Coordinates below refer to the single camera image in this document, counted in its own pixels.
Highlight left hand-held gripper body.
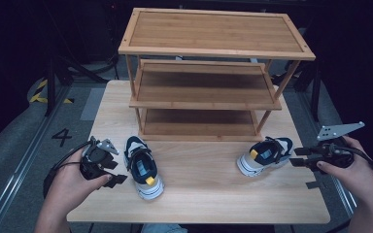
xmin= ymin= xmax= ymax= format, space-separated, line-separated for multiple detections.
xmin=79 ymin=135 xmax=120 ymax=181

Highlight white and navy sneaker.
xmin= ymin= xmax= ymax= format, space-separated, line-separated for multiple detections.
xmin=123 ymin=135 xmax=165 ymax=201
xmin=236 ymin=136 xmax=295 ymax=178

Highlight person's left hand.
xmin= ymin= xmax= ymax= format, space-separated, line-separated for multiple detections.
xmin=46 ymin=149 xmax=113 ymax=214

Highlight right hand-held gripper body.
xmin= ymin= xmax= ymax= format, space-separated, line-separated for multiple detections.
xmin=308 ymin=121 xmax=366 ymax=170

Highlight black metal stand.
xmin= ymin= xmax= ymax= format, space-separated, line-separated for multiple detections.
xmin=43 ymin=54 xmax=109 ymax=117

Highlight metal floor rail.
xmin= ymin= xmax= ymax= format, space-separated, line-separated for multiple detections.
xmin=0 ymin=86 xmax=73 ymax=233
xmin=297 ymin=91 xmax=359 ymax=218

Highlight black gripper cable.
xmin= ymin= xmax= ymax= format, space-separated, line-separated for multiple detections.
xmin=42 ymin=140 xmax=93 ymax=199
xmin=334 ymin=145 xmax=373 ymax=178

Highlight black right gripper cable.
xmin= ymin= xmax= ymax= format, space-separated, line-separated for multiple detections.
xmin=334 ymin=145 xmax=373 ymax=178

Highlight wooden three-tier shoe rack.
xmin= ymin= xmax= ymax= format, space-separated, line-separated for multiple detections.
xmin=118 ymin=7 xmax=317 ymax=143

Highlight black floor cable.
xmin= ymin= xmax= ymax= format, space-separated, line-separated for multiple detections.
xmin=73 ymin=53 xmax=119 ymax=78

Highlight person's right hand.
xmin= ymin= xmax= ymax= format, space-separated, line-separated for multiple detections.
xmin=317 ymin=135 xmax=373 ymax=212

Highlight person's blue jeans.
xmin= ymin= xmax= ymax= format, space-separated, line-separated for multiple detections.
xmin=140 ymin=223 xmax=189 ymax=233

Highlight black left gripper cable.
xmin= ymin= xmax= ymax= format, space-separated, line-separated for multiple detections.
xmin=42 ymin=140 xmax=93 ymax=199

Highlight yellow and black hazard tape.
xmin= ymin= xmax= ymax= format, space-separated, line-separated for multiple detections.
xmin=28 ymin=79 xmax=76 ymax=105

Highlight black tape piece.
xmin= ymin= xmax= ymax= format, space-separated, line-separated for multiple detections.
xmin=305 ymin=181 xmax=326 ymax=190

